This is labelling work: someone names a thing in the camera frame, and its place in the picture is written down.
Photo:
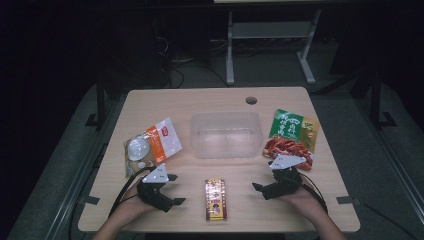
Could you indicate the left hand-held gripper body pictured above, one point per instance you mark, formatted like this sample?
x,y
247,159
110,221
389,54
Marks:
x,y
154,190

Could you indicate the black metal stand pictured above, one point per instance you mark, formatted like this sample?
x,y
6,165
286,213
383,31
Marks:
x,y
376,100
100,106

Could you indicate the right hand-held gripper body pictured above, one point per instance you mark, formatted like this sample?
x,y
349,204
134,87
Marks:
x,y
285,183

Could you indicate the clear plastic container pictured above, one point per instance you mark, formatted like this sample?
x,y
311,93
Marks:
x,y
226,135

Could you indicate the orange and white snack packet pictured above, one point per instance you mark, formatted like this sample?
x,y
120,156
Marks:
x,y
156,143

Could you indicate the person's left hand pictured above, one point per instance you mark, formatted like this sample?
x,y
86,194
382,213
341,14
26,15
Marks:
x,y
131,206

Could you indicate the yellow and red narrow packet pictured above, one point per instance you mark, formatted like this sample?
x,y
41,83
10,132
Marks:
x,y
216,200

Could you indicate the green and red snack packet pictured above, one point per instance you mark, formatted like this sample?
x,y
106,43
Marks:
x,y
290,133

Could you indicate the white metal stand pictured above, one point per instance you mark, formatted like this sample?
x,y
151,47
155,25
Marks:
x,y
270,30

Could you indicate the person's right hand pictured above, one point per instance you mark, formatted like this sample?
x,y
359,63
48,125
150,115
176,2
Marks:
x,y
308,200

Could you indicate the black tape strip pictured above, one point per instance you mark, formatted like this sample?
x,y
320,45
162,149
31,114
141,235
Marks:
x,y
346,200
90,200

